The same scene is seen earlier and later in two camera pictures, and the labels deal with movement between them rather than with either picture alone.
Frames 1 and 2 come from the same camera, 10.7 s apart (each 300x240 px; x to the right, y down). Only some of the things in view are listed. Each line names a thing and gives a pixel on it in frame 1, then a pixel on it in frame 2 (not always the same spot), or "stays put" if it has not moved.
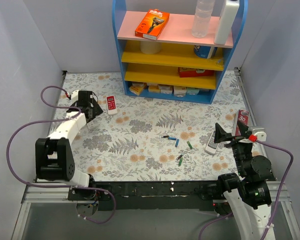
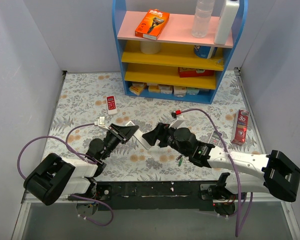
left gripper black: [90, 107] -> [116, 134]
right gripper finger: [220, 135] -> [152, 136]
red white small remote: [111, 105] stays put
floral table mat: [146, 138] stays put
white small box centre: [165, 88] stays put
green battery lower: [180, 161] stays put
